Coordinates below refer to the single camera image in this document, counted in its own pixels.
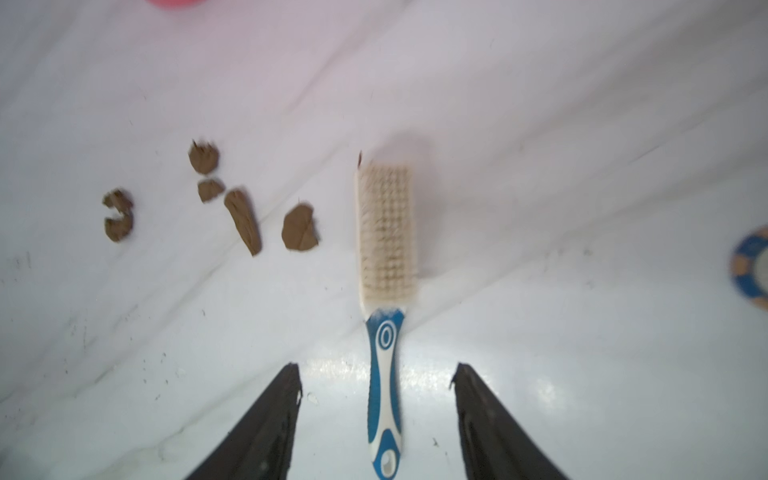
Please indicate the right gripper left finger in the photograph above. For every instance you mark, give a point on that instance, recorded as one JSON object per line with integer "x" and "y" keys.
{"x": 260, "y": 445}

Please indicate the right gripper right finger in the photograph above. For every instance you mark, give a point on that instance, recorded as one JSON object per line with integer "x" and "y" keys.
{"x": 493, "y": 444}

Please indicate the white blue brush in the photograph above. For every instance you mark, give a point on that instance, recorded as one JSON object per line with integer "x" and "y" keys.
{"x": 387, "y": 286}

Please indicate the pink plastic bucket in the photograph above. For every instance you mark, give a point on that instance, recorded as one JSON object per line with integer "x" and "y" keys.
{"x": 172, "y": 4}

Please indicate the blue orange poker chip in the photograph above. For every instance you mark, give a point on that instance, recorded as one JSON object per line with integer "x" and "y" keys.
{"x": 748, "y": 267}

